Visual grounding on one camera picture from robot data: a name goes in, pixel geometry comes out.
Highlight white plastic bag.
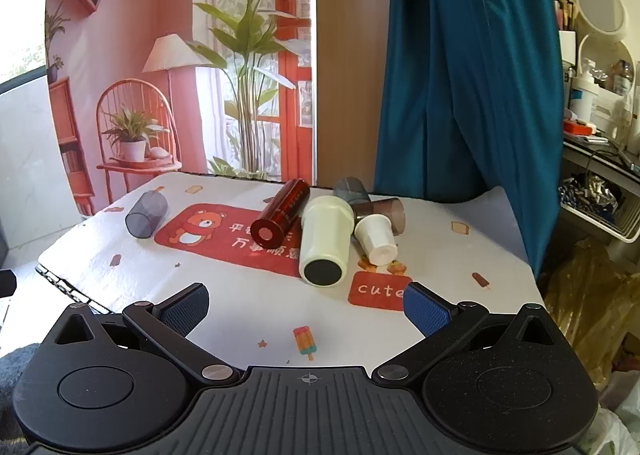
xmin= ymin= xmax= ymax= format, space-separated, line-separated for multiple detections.
xmin=594 ymin=392 xmax=640 ymax=455

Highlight dark grey cup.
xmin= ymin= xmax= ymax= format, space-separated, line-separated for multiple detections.
xmin=333 ymin=177 xmax=372 ymax=206

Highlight white wire basket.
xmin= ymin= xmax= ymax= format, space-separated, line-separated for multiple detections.
xmin=557 ymin=169 xmax=640 ymax=242

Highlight grey towel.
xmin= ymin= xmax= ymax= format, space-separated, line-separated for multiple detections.
xmin=0 ymin=342 xmax=42 ymax=438

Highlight small white cup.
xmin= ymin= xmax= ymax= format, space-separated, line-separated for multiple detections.
xmin=353 ymin=214 xmax=399 ymax=267

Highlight cream cup with black base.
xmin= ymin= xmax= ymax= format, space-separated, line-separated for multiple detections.
xmin=298 ymin=195 xmax=356 ymax=289

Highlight yellow plastic bag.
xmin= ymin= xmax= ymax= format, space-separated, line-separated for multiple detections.
xmin=542 ymin=235 xmax=640 ymax=388

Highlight white printed tablecloth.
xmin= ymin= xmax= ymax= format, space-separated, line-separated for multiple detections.
xmin=37 ymin=170 xmax=544 ymax=372

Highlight wooden board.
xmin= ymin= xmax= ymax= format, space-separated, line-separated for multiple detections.
xmin=314 ymin=0 xmax=392 ymax=196

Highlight round white mirror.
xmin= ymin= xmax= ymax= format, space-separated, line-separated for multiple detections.
xmin=574 ymin=0 xmax=627 ymax=44

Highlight grey translucent cup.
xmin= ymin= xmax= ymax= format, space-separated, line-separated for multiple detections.
xmin=124 ymin=190 xmax=169 ymax=239

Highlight white cosmetics organizer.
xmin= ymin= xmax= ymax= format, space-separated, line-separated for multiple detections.
xmin=559 ymin=30 xmax=640 ymax=142

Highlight brown cup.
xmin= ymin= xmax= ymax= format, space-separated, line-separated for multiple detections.
xmin=352 ymin=197 xmax=405 ymax=236

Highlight makeup brushes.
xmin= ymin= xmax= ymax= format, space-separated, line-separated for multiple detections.
xmin=550 ymin=0 xmax=582 ymax=32

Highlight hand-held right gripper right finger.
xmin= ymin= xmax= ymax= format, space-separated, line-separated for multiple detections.
xmin=371 ymin=282 xmax=569 ymax=384

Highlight white pump bottle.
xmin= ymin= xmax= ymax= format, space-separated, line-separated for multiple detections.
xmin=569 ymin=60 xmax=600 ymax=122

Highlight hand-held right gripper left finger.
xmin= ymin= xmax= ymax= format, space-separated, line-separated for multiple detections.
xmin=44 ymin=283 xmax=243 ymax=389

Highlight teal curtain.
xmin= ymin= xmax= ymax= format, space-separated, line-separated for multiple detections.
xmin=372 ymin=0 xmax=564 ymax=277

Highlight red translucent cup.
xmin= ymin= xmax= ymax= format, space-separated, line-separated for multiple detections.
xmin=250 ymin=178 xmax=311 ymax=246

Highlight wall poster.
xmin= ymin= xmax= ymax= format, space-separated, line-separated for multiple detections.
xmin=44 ymin=0 xmax=318 ymax=216

